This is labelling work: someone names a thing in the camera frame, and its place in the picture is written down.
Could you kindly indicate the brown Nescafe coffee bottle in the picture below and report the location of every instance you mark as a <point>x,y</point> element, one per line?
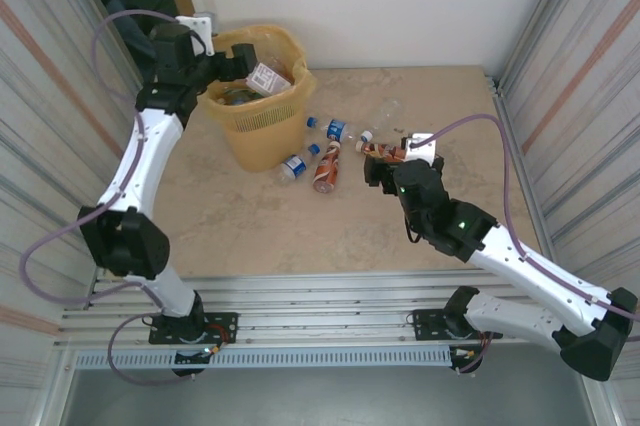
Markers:
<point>327,168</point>
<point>380,149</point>

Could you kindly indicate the clear unlabelled bottle white cap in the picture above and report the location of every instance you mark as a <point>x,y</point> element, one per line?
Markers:
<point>366,136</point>

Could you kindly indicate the clear bottle white barcode label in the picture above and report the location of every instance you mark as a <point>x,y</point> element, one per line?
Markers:
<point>267,78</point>

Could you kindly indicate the small water bottle blue cap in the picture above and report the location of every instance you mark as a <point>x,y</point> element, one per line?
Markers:
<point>295,164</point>

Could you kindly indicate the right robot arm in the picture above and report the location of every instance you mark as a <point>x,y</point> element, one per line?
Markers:
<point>530,266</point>

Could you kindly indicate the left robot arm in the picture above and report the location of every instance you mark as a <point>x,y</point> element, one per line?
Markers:
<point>145,156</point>

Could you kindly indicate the yellow plastic waste bin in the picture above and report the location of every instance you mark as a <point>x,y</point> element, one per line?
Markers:
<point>260,141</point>

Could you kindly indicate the translucent yellow bin liner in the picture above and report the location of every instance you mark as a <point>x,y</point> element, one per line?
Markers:
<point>300,81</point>

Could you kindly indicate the person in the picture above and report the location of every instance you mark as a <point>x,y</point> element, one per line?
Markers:
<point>125,21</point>

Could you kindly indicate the Pepsi bottle blue cap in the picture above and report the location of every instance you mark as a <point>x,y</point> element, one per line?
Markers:
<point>336,129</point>

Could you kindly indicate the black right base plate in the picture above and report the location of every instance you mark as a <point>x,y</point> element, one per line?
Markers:
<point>425,326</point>

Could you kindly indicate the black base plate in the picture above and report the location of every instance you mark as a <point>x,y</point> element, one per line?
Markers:
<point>225,326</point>
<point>425,326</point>

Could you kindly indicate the aluminium rail frame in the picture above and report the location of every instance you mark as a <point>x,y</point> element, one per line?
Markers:
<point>325,296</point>

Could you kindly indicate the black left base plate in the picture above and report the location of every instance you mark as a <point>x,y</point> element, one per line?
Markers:
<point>225,326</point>

